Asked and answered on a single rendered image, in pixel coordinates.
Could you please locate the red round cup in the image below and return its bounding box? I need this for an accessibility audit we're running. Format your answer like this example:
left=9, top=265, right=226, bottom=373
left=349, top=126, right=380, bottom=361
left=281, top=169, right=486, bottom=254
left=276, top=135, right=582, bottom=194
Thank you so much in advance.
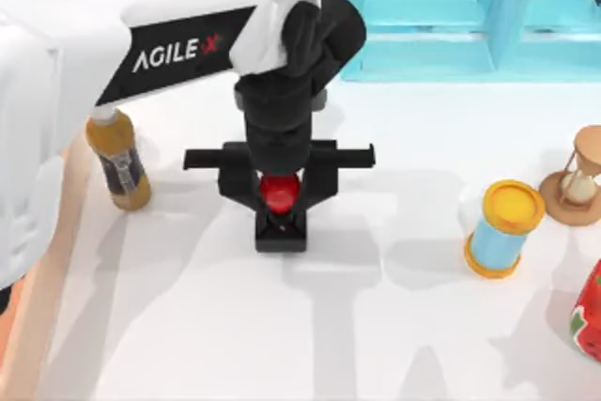
left=258, top=174, right=301, bottom=214

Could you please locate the orange brown drink bottle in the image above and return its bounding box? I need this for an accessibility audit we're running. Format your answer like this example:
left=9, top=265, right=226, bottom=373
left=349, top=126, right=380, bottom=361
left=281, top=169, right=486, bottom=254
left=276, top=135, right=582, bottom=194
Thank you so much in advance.
left=84, top=106, right=153, bottom=212

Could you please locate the light blue rack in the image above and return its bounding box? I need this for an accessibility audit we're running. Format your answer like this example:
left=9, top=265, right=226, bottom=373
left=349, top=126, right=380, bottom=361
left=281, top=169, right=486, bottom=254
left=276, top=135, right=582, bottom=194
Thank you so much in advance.
left=337, top=0, right=601, bottom=84

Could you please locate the blue can with yellow lids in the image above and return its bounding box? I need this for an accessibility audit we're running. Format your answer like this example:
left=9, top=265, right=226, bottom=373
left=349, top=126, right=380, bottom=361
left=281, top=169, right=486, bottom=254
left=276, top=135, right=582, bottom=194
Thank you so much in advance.
left=464, top=178, right=547, bottom=277

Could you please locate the wooden hourglass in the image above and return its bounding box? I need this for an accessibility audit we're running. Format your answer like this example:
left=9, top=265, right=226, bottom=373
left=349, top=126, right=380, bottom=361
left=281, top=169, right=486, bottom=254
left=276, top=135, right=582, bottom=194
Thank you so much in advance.
left=538, top=124, right=601, bottom=226

